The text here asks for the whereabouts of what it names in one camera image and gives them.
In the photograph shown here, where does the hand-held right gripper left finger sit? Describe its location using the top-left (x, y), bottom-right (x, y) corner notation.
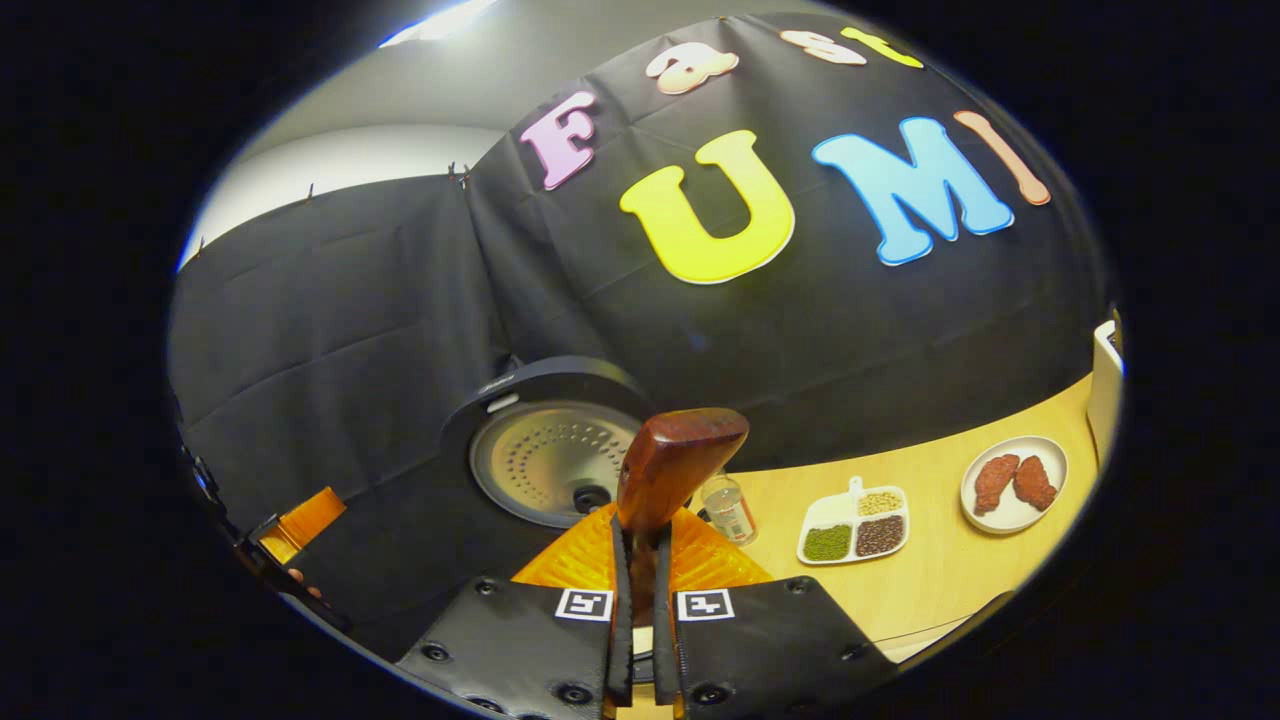
top-left (395, 503), bottom-right (633, 720)

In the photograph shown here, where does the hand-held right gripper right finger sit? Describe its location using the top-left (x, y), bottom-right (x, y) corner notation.
top-left (652, 505), bottom-right (898, 720)

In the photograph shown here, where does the red-brown wooden spoon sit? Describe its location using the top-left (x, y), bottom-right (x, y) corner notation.
top-left (615, 407), bottom-right (751, 621)

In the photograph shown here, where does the grey rice cooker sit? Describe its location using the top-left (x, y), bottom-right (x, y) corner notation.
top-left (440, 357), bottom-right (701, 531)

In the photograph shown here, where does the white chopstick holder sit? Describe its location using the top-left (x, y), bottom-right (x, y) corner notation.
top-left (1088, 318), bottom-right (1123, 466)

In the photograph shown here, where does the small clear glass bottle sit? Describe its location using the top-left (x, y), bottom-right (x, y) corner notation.
top-left (700, 475), bottom-right (758, 547)

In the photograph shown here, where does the divided white bean dish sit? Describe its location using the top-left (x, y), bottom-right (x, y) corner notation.
top-left (797, 477), bottom-right (911, 566)

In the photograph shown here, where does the black backdrop cloth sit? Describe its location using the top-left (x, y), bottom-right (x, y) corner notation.
top-left (165, 12), bottom-right (1116, 661)

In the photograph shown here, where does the translucent square tray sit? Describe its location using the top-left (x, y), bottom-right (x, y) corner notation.
top-left (870, 590), bottom-right (1016, 666)

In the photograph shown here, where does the round white plate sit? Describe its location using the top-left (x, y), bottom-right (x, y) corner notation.
top-left (960, 436), bottom-right (1069, 535)

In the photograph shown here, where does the brown meat piece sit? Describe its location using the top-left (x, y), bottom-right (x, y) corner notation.
top-left (973, 454), bottom-right (1021, 516)
top-left (1013, 455), bottom-right (1058, 512)

